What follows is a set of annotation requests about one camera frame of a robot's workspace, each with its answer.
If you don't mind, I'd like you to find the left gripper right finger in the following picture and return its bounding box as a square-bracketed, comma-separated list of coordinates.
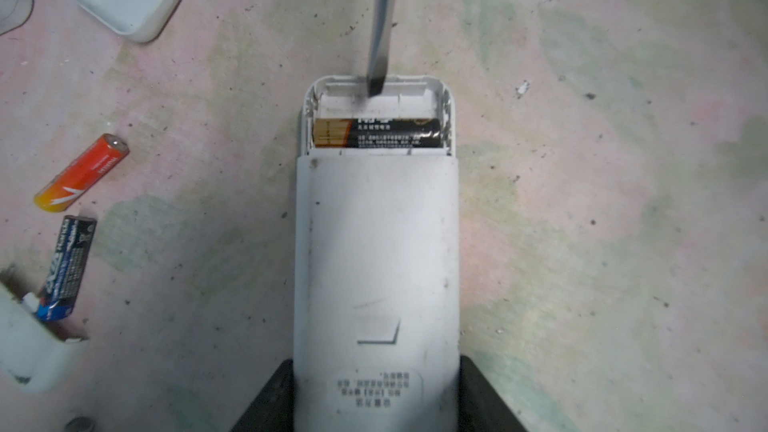
[458, 355, 528, 432]

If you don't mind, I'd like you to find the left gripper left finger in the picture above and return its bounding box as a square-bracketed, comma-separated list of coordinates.
[230, 359, 294, 432]

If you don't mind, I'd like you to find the black blue Handa battery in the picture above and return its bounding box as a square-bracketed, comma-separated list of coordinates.
[35, 215, 97, 322]

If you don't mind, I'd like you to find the small orange battery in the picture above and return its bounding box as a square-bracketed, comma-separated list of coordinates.
[33, 133, 129, 213]

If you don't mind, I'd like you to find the orange handled screwdriver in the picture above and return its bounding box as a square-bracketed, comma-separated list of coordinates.
[366, 0, 395, 97]

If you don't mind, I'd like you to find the small dark battery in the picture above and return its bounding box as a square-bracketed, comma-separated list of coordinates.
[63, 416, 96, 432]

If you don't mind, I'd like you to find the black gold battery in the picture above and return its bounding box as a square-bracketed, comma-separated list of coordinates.
[312, 118, 443, 149]

